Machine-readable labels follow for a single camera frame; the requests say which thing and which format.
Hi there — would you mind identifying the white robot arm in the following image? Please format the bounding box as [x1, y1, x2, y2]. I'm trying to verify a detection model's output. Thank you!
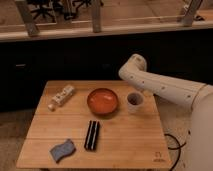
[118, 54, 213, 171]

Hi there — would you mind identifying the white ceramic cup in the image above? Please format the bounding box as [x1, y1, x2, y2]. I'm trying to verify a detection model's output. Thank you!
[126, 92, 143, 113]

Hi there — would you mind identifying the orange bowl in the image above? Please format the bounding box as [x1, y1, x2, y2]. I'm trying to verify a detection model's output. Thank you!
[87, 88, 119, 115]

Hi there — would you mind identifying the white plastic bottle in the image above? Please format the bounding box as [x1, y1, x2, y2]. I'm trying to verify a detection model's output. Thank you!
[48, 85, 75, 111]

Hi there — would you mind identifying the black striped box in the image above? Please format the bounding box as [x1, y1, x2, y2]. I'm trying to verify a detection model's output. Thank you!
[84, 121, 100, 151]

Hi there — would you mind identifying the blue sponge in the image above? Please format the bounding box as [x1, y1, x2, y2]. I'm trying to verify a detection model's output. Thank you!
[50, 139, 76, 163]

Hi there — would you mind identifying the office chair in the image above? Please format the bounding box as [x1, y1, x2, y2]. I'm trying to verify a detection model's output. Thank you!
[26, 0, 55, 21]

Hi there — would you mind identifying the grey metal post middle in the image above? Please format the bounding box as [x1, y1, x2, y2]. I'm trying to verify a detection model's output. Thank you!
[91, 0, 101, 33]

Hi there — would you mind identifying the grey metal post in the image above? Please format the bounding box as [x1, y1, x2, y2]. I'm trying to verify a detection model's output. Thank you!
[91, 0, 101, 33]
[15, 0, 39, 37]
[181, 0, 203, 27]

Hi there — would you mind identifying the black cable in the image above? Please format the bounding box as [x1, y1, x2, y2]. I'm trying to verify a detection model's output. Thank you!
[164, 133, 187, 171]

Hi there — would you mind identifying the grey metal post left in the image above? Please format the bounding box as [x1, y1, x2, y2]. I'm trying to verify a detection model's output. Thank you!
[15, 0, 39, 37]

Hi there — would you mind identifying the grey metal post right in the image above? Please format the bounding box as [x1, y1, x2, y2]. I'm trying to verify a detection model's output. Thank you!
[181, 0, 203, 27]

